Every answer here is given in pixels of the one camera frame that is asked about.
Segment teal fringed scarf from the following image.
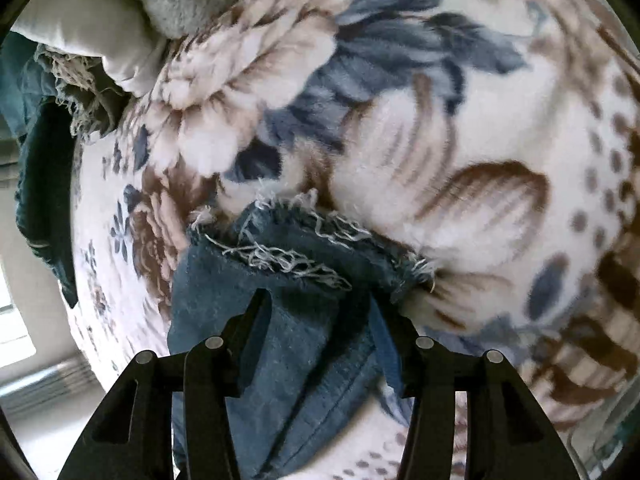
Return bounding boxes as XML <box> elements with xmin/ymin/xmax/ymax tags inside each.
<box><xmin>34</xmin><ymin>44</ymin><xmax>128</xmax><ymax>143</ymax></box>

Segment teal velvet quilt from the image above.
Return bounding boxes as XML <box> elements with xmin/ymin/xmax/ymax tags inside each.
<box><xmin>0</xmin><ymin>32</ymin><xmax>81</xmax><ymax>311</ymax></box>

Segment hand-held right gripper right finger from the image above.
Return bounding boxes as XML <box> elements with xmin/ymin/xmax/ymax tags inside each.
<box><xmin>368</xmin><ymin>295</ymin><xmax>583</xmax><ymax>480</ymax></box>

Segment white cloth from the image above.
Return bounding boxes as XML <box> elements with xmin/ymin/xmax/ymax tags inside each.
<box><xmin>10</xmin><ymin>0</ymin><xmax>168</xmax><ymax>97</ymax></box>

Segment floral fleece blanket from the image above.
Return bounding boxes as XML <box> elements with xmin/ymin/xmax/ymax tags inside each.
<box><xmin>65</xmin><ymin>0</ymin><xmax>640</xmax><ymax>480</ymax></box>

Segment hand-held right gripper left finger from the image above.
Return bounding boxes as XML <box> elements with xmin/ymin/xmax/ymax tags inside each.
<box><xmin>57</xmin><ymin>287</ymin><xmax>274</xmax><ymax>480</ymax></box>

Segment blue denim pants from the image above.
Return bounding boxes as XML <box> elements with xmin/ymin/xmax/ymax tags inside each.
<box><xmin>167</xmin><ymin>192</ymin><xmax>436</xmax><ymax>480</ymax></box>

